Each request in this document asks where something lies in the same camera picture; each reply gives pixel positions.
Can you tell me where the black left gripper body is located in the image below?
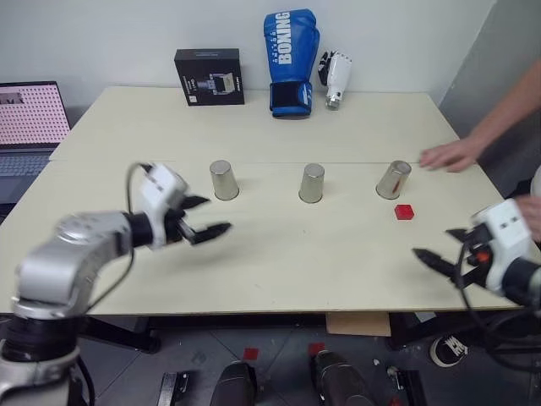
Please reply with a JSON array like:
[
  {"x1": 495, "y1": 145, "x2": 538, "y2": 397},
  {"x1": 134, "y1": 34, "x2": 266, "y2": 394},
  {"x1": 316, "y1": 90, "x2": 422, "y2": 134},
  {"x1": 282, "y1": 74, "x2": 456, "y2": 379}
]
[{"x1": 163, "y1": 206, "x2": 198, "y2": 247}]

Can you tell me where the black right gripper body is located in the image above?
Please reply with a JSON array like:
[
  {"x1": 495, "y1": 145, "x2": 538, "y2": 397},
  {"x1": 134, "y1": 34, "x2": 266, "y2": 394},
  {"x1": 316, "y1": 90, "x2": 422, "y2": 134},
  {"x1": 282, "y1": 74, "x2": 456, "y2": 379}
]
[{"x1": 455, "y1": 223, "x2": 494, "y2": 291}]

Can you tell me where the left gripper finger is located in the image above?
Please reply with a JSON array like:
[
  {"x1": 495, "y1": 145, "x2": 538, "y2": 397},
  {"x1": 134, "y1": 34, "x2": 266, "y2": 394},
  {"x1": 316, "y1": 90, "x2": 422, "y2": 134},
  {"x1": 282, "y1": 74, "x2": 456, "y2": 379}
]
[
  {"x1": 181, "y1": 194, "x2": 211, "y2": 210},
  {"x1": 189, "y1": 222, "x2": 232, "y2": 247}
]

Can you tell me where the person's bare hand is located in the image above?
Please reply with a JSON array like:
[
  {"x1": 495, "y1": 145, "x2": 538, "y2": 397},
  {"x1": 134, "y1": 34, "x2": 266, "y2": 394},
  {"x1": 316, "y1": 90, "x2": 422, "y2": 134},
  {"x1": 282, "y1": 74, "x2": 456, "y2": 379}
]
[
  {"x1": 516, "y1": 195, "x2": 541, "y2": 244},
  {"x1": 418, "y1": 136, "x2": 485, "y2": 173}
]

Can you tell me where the silver metal cup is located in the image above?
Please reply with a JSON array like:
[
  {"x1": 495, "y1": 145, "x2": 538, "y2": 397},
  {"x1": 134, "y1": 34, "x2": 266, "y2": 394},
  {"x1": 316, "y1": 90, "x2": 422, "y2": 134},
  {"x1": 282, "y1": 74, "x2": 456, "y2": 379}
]
[
  {"x1": 208, "y1": 159, "x2": 241, "y2": 201},
  {"x1": 374, "y1": 159, "x2": 413, "y2": 201},
  {"x1": 298, "y1": 162, "x2": 327, "y2": 205}
]

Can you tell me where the small red block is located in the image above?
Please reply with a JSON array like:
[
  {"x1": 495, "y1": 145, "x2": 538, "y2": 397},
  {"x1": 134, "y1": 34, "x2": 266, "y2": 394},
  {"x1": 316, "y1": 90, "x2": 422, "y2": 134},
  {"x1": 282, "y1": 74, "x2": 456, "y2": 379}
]
[{"x1": 393, "y1": 203, "x2": 417, "y2": 222}]

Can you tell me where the black white sneaker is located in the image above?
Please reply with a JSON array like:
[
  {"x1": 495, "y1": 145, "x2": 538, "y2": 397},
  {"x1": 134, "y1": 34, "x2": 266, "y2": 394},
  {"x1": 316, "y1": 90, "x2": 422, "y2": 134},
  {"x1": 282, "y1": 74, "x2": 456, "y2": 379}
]
[{"x1": 429, "y1": 333, "x2": 469, "y2": 367}]

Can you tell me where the brown cardboard piece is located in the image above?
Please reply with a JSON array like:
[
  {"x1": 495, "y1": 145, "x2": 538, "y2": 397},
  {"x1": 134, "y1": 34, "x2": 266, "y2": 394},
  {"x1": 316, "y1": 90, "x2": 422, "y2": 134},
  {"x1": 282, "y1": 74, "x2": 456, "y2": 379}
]
[{"x1": 325, "y1": 312, "x2": 392, "y2": 337}]

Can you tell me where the black product box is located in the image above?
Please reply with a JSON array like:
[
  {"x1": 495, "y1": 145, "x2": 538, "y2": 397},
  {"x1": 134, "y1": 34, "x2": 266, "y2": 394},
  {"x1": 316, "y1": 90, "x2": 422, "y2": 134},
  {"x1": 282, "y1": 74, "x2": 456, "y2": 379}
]
[{"x1": 173, "y1": 47, "x2": 246, "y2": 107}]

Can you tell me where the dark rounded robot foot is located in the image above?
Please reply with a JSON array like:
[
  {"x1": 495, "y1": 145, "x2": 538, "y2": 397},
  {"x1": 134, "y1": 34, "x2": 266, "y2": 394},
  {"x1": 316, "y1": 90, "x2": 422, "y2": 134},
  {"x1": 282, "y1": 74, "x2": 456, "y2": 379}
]
[
  {"x1": 309, "y1": 350, "x2": 375, "y2": 406},
  {"x1": 210, "y1": 360, "x2": 260, "y2": 406}
]

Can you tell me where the blue boxing glove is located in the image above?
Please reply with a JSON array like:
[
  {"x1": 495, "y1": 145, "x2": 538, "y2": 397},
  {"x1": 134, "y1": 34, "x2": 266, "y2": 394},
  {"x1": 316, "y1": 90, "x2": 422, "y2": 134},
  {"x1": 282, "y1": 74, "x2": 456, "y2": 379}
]
[{"x1": 263, "y1": 8, "x2": 321, "y2": 120}]

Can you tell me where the open grey laptop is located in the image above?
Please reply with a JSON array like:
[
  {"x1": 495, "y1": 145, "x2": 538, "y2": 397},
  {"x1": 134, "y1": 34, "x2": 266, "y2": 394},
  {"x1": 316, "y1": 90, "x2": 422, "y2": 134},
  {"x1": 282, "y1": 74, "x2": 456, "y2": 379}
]
[{"x1": 0, "y1": 80, "x2": 71, "y2": 217}]

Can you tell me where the white robotic hand model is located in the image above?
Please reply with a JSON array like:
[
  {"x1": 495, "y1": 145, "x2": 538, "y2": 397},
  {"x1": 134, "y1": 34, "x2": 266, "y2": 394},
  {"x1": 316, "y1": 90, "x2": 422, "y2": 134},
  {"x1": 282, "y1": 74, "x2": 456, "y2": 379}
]
[{"x1": 317, "y1": 50, "x2": 354, "y2": 112}]

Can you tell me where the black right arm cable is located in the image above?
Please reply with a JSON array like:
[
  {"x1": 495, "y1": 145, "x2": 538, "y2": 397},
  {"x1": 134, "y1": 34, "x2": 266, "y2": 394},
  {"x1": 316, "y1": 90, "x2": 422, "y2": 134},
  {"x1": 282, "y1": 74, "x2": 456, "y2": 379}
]
[{"x1": 453, "y1": 243, "x2": 541, "y2": 373}]

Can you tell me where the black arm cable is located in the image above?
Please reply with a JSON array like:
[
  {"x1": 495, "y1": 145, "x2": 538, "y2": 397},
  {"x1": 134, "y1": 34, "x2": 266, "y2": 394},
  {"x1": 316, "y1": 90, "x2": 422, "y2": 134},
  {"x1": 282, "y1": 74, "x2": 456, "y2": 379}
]
[
  {"x1": 453, "y1": 243, "x2": 541, "y2": 373},
  {"x1": 82, "y1": 162, "x2": 154, "y2": 318}
]

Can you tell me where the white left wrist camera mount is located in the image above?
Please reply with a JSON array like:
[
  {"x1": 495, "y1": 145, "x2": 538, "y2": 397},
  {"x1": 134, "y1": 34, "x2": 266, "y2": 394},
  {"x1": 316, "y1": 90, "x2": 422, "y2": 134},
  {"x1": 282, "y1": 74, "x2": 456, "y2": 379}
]
[{"x1": 134, "y1": 163, "x2": 190, "y2": 251}]

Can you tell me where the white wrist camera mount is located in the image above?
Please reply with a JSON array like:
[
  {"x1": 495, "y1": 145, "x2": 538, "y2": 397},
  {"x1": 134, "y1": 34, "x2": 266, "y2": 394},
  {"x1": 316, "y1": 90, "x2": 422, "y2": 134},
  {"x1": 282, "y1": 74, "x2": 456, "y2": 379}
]
[
  {"x1": 470, "y1": 199, "x2": 535, "y2": 297},
  {"x1": 134, "y1": 163, "x2": 190, "y2": 251}
]

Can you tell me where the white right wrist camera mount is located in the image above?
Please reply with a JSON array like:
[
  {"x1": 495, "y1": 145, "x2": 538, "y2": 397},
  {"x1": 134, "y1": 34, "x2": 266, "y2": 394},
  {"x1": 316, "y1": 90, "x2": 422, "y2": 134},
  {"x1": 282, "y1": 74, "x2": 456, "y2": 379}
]
[{"x1": 470, "y1": 199, "x2": 535, "y2": 297}]

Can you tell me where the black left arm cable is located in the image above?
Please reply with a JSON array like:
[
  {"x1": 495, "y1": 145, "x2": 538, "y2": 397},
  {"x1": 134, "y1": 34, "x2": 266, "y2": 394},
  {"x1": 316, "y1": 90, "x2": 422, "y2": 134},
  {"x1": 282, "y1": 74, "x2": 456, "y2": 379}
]
[{"x1": 82, "y1": 162, "x2": 154, "y2": 318}]

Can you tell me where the black table leg frame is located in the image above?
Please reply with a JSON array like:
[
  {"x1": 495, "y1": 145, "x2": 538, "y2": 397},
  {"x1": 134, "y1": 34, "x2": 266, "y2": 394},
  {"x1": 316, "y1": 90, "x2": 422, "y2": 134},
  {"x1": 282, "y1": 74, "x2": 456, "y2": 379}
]
[{"x1": 79, "y1": 315, "x2": 162, "y2": 355}]

